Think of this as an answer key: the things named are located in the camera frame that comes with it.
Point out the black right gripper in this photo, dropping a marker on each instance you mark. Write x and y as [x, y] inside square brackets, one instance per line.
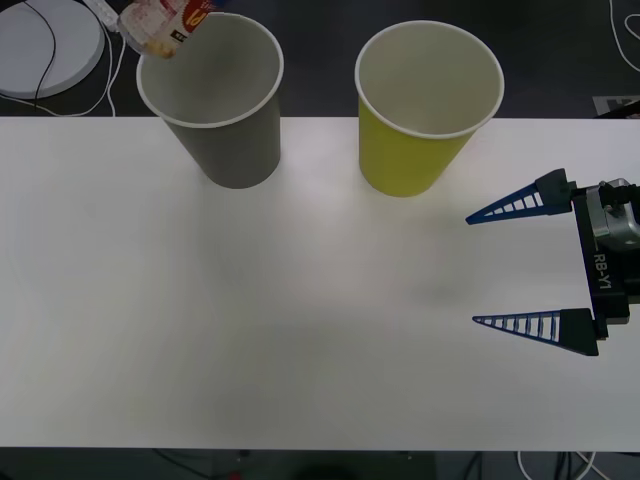
[607, 295]

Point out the red-capped clear plastic bottle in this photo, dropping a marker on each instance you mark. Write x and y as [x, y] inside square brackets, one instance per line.
[155, 30]

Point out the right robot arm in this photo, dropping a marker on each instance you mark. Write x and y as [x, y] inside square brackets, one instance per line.
[620, 225]

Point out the black and white marker tag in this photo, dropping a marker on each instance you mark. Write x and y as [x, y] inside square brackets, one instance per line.
[607, 102]

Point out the yellow-green plastic bin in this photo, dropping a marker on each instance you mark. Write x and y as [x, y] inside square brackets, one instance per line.
[405, 160]

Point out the grey plastic bin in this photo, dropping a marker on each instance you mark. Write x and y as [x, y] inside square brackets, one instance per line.
[235, 150]

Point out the white power strip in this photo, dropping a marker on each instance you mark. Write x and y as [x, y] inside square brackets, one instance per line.
[107, 15]

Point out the white round base plate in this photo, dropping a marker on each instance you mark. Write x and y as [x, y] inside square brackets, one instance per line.
[70, 45]

